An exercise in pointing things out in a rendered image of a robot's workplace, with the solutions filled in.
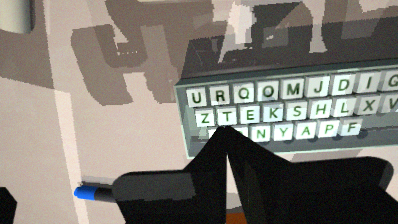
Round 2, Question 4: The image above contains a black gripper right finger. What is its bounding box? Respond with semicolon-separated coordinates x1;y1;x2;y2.
224;126;394;224

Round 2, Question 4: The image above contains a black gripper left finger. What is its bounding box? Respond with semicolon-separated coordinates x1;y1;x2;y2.
111;126;227;224

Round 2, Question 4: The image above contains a grey keyboard with white letter keys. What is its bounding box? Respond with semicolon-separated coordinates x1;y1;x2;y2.
173;58;398;159

